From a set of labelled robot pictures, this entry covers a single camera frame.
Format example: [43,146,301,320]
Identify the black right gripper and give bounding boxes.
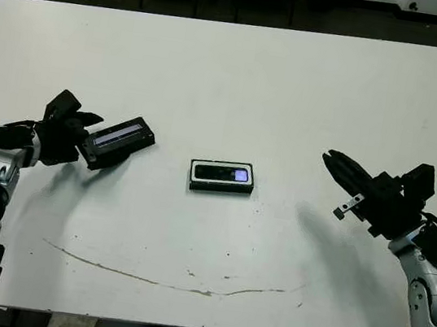
[311,148,433,246]

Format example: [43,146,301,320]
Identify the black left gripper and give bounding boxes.
[31,104,106,174]

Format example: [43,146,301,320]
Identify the black box lid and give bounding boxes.
[76,109,159,181]

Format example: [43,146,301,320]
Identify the black phone-like camera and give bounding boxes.
[192,160,252,188]

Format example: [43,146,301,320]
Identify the black box with white inlay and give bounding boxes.
[186,154,260,201]

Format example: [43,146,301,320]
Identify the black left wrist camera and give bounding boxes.
[42,86,85,125]

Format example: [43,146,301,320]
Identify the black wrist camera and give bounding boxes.
[42,86,85,125]
[397,160,437,201]

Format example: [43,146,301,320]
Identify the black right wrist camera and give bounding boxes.
[397,160,437,201]

